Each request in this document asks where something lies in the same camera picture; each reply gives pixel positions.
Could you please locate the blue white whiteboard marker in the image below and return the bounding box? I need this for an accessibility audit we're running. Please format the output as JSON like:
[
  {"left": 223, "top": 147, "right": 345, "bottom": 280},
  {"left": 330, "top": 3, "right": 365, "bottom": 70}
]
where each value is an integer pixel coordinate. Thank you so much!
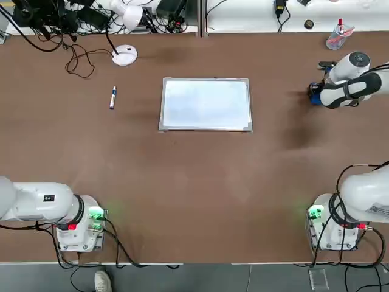
[{"left": 109, "top": 85, "right": 119, "bottom": 111}]

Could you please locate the silver framed whiteboard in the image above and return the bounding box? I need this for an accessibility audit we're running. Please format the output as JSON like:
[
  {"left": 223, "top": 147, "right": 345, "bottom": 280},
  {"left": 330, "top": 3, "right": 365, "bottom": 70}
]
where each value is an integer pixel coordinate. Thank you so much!
[{"left": 157, "top": 77, "right": 254, "bottom": 133}]

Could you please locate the clear pen cup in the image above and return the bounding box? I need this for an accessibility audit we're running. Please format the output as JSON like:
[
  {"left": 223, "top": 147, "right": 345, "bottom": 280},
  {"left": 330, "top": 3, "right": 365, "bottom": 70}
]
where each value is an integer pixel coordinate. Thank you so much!
[{"left": 325, "top": 26, "right": 350, "bottom": 50}]

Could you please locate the black power supply unit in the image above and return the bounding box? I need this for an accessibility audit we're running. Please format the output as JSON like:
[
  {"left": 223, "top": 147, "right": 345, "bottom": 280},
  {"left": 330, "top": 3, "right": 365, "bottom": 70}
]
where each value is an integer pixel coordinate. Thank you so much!
[{"left": 156, "top": 0, "right": 188, "bottom": 19}]

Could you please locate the clear floor plate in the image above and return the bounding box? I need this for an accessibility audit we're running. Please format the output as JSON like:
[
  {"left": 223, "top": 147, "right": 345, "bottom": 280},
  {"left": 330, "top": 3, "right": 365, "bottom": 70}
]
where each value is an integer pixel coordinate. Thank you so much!
[{"left": 308, "top": 268, "right": 329, "bottom": 290}]

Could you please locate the white desk lamp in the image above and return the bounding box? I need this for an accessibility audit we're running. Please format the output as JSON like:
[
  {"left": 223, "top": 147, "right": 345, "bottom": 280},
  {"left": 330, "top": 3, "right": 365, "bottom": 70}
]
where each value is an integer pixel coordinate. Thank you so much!
[{"left": 105, "top": 0, "right": 144, "bottom": 67}]

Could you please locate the person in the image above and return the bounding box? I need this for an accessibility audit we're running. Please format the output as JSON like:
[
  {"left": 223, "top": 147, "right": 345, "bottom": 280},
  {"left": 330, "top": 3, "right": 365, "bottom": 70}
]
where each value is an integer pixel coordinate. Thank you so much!
[{"left": 94, "top": 270, "right": 112, "bottom": 292}]

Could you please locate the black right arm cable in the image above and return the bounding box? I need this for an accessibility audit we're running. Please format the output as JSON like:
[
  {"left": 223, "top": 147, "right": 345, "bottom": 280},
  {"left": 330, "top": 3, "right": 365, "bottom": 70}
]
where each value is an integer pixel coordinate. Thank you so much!
[{"left": 312, "top": 163, "right": 389, "bottom": 292}]

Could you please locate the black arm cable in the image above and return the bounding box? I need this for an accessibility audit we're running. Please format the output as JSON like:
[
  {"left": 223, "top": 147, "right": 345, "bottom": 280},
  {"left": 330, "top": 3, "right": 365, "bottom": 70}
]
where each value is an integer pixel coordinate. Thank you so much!
[
  {"left": 312, "top": 163, "right": 389, "bottom": 292},
  {"left": 0, "top": 212, "right": 183, "bottom": 292}
]

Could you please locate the aluminium frame post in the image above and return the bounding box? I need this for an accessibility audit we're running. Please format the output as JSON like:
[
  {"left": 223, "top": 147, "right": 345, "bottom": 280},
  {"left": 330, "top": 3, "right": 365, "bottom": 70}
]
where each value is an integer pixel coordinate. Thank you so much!
[{"left": 196, "top": 0, "right": 211, "bottom": 38}]

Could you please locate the black lamp cable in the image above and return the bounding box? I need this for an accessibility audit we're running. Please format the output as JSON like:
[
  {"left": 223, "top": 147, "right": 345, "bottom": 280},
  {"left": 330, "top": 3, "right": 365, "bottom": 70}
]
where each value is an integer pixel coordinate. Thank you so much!
[{"left": 66, "top": 43, "right": 114, "bottom": 80}]

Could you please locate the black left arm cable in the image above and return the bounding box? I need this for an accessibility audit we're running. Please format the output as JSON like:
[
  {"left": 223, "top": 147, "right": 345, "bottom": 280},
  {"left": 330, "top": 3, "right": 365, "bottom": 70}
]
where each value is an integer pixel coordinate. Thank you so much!
[{"left": 0, "top": 212, "right": 183, "bottom": 292}]

